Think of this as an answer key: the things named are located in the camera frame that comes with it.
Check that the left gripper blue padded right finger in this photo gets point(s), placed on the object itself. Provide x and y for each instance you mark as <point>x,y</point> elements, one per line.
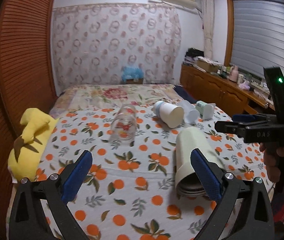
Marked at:
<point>255,218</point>

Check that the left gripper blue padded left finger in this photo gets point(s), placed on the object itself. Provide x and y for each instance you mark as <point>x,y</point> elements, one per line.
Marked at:
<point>28,220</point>

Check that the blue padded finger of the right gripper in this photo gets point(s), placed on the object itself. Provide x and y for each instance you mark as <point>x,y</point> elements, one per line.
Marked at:
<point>244,118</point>
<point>229,127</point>

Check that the cream insulated tumbler cup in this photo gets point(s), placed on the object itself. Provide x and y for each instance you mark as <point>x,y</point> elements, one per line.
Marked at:
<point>199,171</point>

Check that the green white yogurt cup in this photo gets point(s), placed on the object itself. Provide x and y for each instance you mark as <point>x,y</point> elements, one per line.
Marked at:
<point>206,110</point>

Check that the clear plastic cup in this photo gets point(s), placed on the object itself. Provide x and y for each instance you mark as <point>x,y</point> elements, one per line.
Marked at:
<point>191,115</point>

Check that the white striped paper cup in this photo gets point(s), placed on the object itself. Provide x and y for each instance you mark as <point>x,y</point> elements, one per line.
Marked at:
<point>170,114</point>

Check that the clear floral glass cup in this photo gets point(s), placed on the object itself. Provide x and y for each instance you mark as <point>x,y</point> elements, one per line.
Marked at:
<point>124,126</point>

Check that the wooden sideboard cabinet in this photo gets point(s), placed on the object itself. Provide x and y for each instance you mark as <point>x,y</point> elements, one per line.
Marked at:
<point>225,94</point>

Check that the pink tissue pack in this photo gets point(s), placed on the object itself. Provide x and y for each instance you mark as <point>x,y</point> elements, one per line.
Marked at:
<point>245,85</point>

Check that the pink thermos jug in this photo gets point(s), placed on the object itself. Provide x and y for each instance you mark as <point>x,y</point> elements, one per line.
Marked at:
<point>234,73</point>

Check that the cardboard box on cabinet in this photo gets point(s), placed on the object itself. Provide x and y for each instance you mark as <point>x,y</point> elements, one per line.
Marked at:
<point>208,67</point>

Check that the yellow plush pillow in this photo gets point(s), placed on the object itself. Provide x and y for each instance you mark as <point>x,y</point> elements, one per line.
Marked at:
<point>28,148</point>

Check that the orange print white blanket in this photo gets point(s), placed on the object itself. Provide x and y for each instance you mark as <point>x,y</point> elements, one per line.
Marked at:
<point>129,192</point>

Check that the stack of folded clothes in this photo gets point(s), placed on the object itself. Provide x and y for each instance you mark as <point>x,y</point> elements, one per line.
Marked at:
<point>191,56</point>

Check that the grey window blind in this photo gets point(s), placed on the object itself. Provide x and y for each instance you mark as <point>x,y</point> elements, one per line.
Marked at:
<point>258,39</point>

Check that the floral bed sheet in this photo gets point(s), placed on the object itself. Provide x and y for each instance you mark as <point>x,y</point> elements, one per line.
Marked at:
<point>83,97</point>

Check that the small cardboard box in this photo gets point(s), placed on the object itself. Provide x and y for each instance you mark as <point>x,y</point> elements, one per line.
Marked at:
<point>134,81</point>

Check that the blue plastic bag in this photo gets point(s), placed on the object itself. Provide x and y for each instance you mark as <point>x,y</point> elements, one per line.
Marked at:
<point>131,73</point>

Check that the tied beige window curtain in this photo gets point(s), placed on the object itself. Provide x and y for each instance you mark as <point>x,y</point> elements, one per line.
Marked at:
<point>208,26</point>

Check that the patterned lace curtain cover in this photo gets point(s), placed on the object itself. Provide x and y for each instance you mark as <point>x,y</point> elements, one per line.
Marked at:
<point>97,44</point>

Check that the brown louvered wardrobe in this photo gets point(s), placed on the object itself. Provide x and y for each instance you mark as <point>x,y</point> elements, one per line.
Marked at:
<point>26,78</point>

